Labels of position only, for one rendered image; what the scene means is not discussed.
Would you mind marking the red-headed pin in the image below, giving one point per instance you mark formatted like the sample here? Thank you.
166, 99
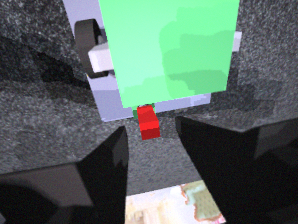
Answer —
148, 122

